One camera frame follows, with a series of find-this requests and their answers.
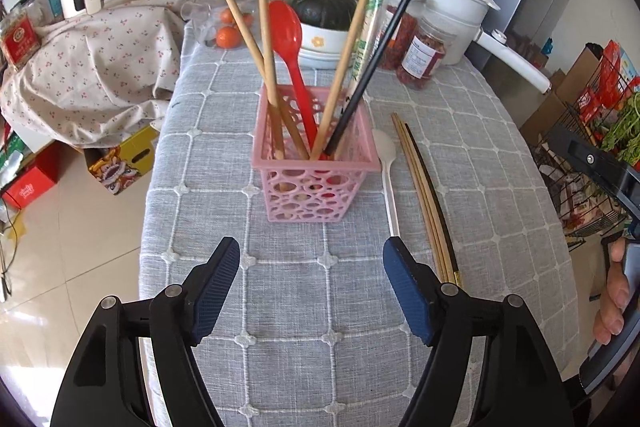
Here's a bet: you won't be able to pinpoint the pink perforated utensil basket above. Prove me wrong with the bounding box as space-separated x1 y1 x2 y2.
252 93 381 223

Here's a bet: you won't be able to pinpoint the white plastic spoon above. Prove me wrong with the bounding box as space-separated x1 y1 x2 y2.
372 129 400 236

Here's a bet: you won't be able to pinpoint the brown cardboard box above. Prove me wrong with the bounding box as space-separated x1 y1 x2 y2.
520 42 603 146

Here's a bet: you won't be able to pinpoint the dark green pumpkin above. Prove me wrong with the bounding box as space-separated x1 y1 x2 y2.
291 0 357 31

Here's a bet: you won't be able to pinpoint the red cardboard box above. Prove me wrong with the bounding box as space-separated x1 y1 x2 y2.
1 142 61 210

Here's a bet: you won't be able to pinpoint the green leafy vegetables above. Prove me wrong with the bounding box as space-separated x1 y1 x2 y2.
601 92 640 167

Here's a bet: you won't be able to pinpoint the person's right hand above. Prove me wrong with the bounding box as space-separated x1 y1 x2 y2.
592 237 630 345

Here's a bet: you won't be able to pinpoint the black wire rack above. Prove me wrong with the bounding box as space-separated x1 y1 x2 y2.
521 49 639 244

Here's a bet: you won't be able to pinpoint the grey checked tablecloth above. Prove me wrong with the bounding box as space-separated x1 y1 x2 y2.
139 32 579 426

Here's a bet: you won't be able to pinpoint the black gold-tipped chopstick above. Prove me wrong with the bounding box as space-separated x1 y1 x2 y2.
405 124 462 286

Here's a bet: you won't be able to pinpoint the red label nut jar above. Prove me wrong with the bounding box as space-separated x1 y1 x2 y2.
1 10 40 70

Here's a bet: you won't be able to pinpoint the jar with red label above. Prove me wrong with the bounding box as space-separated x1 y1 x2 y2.
396 18 454 90

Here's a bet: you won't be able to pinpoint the white electric cooking pot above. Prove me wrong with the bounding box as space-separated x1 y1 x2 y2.
425 0 551 93

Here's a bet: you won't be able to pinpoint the wooden chopstick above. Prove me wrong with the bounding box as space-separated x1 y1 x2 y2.
390 113 454 282
226 0 309 159
310 0 369 160
258 0 284 159

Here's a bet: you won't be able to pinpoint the red plastic spoon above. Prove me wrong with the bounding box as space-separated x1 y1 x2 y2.
269 0 318 148

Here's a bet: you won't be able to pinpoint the disposable chopsticks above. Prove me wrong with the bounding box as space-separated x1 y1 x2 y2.
340 0 390 115

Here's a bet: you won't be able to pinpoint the jar of red goji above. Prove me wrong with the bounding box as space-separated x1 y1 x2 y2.
378 0 426 70

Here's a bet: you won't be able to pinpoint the floral white cloth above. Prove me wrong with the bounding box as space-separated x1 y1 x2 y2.
0 0 371 148

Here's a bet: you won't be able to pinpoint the white ceramic bowl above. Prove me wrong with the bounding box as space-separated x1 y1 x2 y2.
298 24 348 69

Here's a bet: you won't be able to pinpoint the yellow tiger print box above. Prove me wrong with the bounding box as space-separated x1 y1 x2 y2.
82 126 160 195

